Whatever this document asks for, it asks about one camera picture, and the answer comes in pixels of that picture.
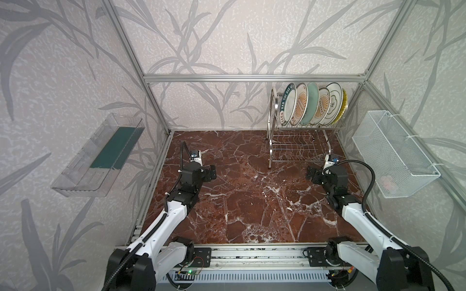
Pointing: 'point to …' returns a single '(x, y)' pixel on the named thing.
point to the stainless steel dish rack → (301, 143)
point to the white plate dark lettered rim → (288, 104)
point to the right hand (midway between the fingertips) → (317, 166)
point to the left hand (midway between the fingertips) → (203, 164)
